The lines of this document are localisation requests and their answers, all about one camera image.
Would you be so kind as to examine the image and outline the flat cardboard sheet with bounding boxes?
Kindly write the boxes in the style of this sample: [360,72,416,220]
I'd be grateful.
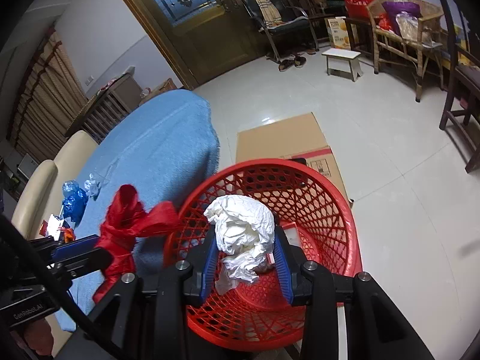
[236,112,353,206]

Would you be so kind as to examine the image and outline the orange fruit carton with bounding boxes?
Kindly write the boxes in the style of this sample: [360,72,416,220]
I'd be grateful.
[325,16,351,50]

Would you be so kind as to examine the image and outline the orange crumpled wrapper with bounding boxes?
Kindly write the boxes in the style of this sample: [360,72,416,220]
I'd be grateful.
[62,228,76,244]

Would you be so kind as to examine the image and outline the brown curtain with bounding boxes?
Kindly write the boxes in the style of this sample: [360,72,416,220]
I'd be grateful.
[7,27,88,163]

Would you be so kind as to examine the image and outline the white small stool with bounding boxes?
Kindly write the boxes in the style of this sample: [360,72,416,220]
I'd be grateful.
[321,48,363,82]

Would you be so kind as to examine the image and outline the cardboard box by wall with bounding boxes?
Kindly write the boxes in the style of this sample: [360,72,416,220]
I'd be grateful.
[139,78,177,106]

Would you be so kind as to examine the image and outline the red gift bag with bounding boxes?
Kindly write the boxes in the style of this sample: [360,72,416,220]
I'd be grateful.
[344,0,373,20]

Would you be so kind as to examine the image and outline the beige leather headboard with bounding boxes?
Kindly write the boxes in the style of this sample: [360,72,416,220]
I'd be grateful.
[11,131,98,240]

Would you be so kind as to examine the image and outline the white paper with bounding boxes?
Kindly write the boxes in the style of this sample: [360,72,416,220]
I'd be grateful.
[203,194,275,295]

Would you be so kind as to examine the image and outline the blue plastic bag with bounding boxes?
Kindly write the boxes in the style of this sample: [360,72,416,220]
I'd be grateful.
[62,180,89,225]

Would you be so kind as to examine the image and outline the red plastic mesh basket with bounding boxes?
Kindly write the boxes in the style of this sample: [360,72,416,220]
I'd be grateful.
[163,158,362,352]

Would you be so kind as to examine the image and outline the blue white snack packet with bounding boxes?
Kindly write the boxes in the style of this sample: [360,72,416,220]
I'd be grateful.
[46,214,70,241]

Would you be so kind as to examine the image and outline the wooden radiator cover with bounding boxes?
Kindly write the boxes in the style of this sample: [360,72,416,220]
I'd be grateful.
[64,73,142,144]

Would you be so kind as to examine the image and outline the bamboo bench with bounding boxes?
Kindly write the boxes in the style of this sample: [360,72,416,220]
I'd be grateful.
[367,0,443,102]

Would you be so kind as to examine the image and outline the white blue crumpled wrapper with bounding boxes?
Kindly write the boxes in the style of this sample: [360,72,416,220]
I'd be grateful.
[84,173,102,200]

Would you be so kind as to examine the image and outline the black metal chair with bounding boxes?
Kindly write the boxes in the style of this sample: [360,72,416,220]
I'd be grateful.
[241,0,326,64]

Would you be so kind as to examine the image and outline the purple bag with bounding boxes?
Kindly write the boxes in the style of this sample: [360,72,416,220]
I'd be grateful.
[382,1,422,35]

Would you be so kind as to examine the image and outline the brown wooden double door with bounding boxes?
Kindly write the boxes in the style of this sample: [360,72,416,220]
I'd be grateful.
[123,0,271,89]

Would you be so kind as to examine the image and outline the red plastic bag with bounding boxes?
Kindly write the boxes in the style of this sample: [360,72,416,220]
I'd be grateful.
[92,184,180,303]

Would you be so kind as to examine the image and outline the slippers on floor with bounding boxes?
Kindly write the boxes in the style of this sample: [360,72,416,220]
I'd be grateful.
[278,55,307,72]

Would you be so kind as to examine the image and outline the dark wooden chair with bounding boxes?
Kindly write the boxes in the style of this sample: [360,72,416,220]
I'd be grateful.
[439,0,479,174]

